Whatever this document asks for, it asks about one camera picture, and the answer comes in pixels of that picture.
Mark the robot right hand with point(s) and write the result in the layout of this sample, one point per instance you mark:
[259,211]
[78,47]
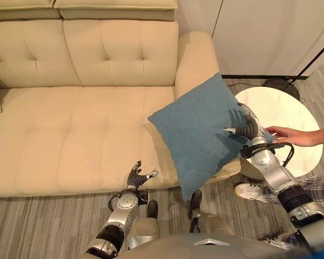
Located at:
[249,129]

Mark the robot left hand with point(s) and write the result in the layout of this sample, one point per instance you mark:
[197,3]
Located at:
[136,179]

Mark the blue square cushion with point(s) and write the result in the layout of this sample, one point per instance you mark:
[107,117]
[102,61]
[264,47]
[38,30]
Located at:
[194,129]

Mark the robot right silver arm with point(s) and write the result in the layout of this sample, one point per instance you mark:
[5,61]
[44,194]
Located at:
[283,186]

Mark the robot left silver arm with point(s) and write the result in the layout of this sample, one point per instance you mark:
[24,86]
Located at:
[116,218]

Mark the beige tufted sofa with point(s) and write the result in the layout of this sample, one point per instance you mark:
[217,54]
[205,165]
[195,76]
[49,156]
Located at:
[78,126]

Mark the beige sofa headrest cushion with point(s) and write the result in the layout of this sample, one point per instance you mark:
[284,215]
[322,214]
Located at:
[116,8]
[19,8]

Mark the round white side table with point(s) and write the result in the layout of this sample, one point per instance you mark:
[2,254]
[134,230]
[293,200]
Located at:
[283,118]

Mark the person's hand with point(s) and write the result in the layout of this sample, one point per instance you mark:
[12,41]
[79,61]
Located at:
[291,136]

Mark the robot left leg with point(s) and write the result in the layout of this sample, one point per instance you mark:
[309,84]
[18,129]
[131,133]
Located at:
[147,229]

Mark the robot leg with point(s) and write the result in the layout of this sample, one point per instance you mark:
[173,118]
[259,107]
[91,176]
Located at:
[208,219]
[147,229]

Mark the black floor lamp base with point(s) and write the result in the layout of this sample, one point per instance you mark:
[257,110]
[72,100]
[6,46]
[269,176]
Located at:
[283,86]

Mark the person's white shoe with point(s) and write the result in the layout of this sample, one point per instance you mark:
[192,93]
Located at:
[249,191]
[276,240]

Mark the robot right leg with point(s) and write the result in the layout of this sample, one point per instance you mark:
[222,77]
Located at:
[208,219]

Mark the person's leg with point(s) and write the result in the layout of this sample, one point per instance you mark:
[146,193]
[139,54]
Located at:
[317,186]
[291,241]

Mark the robot silver torso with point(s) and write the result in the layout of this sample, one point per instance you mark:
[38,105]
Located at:
[205,246]

